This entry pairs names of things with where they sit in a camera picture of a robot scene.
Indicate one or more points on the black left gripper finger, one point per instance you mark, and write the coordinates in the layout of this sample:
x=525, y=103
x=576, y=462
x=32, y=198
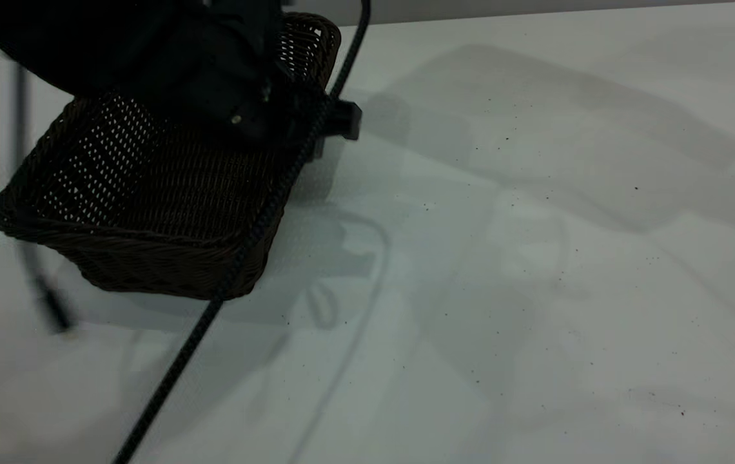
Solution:
x=316, y=149

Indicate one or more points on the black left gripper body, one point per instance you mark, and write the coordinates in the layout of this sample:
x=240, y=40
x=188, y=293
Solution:
x=290, y=116

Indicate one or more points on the black wicker basket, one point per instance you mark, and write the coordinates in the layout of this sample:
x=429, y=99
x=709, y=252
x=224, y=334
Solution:
x=148, y=212

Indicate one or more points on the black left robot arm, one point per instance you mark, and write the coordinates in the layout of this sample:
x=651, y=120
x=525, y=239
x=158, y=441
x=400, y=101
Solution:
x=116, y=45

